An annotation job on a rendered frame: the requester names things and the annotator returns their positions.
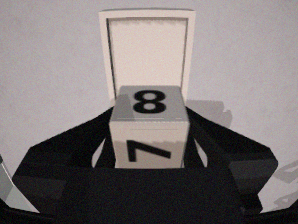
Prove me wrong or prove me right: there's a cream rectangular tray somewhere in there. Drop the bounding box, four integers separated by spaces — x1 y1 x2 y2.
99 8 196 107

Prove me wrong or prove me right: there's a beige calendar cube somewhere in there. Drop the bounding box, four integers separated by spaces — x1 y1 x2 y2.
109 86 190 169

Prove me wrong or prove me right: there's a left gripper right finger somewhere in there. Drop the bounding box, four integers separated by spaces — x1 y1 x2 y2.
183 107 278 196

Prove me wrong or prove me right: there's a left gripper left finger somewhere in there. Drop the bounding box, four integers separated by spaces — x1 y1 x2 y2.
21 106 116 168

